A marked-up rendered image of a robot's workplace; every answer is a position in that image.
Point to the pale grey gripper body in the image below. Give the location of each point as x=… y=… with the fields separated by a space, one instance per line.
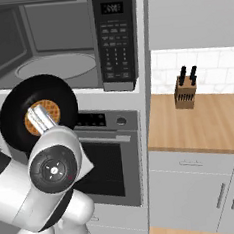
x=42 y=119

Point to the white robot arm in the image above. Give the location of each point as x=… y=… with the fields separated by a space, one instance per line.
x=18 y=194

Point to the round golden waffle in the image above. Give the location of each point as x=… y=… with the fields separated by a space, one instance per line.
x=51 y=106

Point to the black bowl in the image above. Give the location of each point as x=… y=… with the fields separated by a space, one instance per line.
x=58 y=94

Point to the oven door with dark window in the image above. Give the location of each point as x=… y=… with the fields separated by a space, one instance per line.
x=130 y=168

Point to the grey microwave oven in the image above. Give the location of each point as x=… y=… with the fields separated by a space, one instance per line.
x=115 y=39

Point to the round glass turntable plate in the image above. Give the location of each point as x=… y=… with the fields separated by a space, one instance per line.
x=67 y=64

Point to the steel built-in oven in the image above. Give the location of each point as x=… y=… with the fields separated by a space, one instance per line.
x=102 y=120

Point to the round oven knob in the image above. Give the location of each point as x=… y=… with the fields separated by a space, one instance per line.
x=121 y=121

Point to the wide grey drawer front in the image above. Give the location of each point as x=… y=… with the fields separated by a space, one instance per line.
x=166 y=163

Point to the wooden knife block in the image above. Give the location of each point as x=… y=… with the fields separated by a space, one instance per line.
x=185 y=94

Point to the grey tall cabinet frame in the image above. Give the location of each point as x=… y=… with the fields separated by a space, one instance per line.
x=147 y=86

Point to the grey wall cupboard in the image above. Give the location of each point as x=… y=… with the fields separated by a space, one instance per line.
x=193 y=12

